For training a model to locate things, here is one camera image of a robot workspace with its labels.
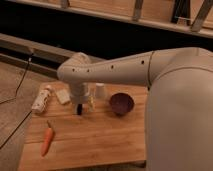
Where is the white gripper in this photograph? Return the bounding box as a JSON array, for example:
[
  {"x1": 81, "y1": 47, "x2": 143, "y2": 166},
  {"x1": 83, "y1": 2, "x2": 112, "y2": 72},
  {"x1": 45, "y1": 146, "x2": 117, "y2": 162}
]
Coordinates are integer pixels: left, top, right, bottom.
[{"x1": 69, "y1": 83, "x2": 95, "y2": 114}]

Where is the black eraser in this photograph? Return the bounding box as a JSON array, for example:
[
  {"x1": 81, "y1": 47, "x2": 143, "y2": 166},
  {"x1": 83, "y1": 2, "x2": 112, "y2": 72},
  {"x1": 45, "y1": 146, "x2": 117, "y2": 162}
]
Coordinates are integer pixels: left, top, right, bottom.
[{"x1": 77, "y1": 104, "x2": 83, "y2": 115}]

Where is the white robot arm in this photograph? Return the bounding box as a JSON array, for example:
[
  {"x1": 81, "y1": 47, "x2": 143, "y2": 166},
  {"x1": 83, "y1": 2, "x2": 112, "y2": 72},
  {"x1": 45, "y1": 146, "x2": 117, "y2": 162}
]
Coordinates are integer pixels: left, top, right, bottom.
[{"x1": 57, "y1": 47, "x2": 213, "y2": 171}]

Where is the white sponge block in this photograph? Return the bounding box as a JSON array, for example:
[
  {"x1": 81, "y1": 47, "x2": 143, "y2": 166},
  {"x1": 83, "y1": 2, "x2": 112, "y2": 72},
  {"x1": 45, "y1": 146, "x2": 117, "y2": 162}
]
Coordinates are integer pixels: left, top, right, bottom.
[{"x1": 55, "y1": 89, "x2": 70, "y2": 105}]

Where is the white paper cup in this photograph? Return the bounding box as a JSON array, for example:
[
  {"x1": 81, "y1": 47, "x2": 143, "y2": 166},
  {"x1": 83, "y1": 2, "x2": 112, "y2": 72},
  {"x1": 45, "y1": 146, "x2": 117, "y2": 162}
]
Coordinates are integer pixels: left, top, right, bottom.
[{"x1": 95, "y1": 83, "x2": 106, "y2": 99}]

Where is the dark red bowl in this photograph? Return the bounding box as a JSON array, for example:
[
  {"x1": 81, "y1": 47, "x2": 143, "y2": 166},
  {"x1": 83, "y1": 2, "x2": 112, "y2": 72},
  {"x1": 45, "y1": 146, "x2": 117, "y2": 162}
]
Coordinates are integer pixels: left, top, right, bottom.
[{"x1": 109, "y1": 93, "x2": 135, "y2": 116}]

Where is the wooden cutting board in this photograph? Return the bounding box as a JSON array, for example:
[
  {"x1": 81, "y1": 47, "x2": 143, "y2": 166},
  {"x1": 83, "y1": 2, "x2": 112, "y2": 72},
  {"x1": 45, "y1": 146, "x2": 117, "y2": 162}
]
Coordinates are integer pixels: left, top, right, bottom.
[{"x1": 18, "y1": 85, "x2": 147, "y2": 171}]

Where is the orange carrot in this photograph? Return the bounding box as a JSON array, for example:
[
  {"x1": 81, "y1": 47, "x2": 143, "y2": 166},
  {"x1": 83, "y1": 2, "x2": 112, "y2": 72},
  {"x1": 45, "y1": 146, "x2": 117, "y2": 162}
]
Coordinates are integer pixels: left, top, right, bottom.
[{"x1": 41, "y1": 122, "x2": 54, "y2": 156}]

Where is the black cable left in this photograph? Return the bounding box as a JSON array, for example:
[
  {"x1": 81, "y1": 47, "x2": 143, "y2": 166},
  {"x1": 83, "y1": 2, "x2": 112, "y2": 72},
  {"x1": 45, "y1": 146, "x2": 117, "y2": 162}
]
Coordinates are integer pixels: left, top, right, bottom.
[{"x1": 0, "y1": 51, "x2": 35, "y2": 150}]

